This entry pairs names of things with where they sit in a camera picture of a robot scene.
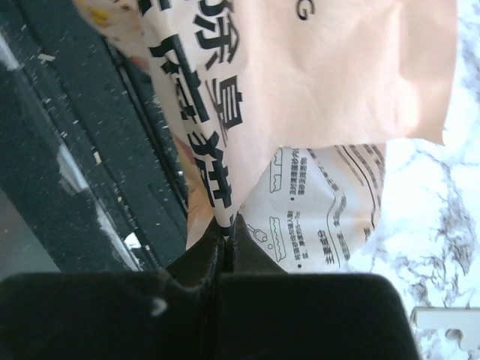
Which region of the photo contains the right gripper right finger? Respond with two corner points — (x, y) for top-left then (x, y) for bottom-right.
(219, 217), (419, 359)

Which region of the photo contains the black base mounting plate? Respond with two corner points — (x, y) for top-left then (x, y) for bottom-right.
(1, 1), (187, 272)

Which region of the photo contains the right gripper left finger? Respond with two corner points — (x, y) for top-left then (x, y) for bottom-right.
(1, 221), (224, 359)

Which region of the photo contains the orange cat litter bag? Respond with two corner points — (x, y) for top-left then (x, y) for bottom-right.
(74, 1), (458, 272)

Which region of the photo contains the white bag sealing clip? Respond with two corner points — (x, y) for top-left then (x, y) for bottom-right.
(411, 307), (479, 359)

